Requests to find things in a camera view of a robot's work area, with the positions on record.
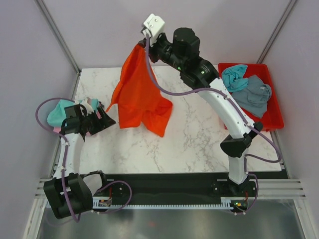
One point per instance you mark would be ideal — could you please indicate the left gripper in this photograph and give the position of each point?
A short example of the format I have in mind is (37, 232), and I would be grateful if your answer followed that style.
(105, 122)

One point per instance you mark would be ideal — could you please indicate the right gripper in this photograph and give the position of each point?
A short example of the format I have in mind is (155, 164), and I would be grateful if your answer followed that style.
(153, 45)

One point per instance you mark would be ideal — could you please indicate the orange t shirt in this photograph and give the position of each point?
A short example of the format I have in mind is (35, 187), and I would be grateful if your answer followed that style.
(138, 100)

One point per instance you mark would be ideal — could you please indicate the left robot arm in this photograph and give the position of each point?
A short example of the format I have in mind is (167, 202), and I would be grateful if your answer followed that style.
(68, 192)

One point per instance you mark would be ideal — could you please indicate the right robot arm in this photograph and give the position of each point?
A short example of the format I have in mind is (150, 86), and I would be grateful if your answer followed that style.
(201, 76)

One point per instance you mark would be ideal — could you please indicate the folded pink t shirt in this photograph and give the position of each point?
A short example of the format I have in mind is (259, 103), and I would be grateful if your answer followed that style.
(99, 114)

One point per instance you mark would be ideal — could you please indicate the folded teal t shirt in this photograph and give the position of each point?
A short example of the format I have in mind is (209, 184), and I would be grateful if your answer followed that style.
(58, 115)

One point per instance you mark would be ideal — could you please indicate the cyan t shirt in bin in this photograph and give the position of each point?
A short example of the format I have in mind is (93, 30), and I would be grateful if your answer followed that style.
(233, 77)

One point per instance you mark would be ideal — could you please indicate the grey t shirt in bin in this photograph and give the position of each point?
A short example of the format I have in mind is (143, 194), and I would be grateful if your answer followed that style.
(254, 98)

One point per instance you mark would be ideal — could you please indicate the red plastic bin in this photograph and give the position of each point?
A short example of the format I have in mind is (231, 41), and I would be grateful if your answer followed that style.
(272, 119)

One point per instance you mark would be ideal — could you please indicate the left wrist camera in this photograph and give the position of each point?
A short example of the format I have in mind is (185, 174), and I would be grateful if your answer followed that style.
(89, 104)

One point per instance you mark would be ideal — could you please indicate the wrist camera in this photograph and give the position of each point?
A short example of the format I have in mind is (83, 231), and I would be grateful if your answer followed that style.
(89, 104)
(153, 26)

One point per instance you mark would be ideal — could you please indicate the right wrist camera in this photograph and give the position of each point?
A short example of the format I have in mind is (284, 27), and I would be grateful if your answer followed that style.
(153, 26)

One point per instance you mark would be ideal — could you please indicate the left corner frame post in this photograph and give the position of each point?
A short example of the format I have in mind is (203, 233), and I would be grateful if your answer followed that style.
(57, 34)

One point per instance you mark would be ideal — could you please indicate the corner frame post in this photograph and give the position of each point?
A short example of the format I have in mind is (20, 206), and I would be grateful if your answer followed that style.
(57, 34)
(277, 30)

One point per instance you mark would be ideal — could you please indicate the white cable duct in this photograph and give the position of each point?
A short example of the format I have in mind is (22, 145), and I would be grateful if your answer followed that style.
(103, 203)

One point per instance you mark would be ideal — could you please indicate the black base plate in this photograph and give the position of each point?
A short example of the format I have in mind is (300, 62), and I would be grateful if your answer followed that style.
(156, 200)

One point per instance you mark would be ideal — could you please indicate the right corner frame post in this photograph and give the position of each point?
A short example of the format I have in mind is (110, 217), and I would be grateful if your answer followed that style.
(277, 30)

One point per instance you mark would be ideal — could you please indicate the aluminium frame rail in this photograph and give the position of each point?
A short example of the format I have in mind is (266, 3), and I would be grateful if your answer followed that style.
(281, 189)

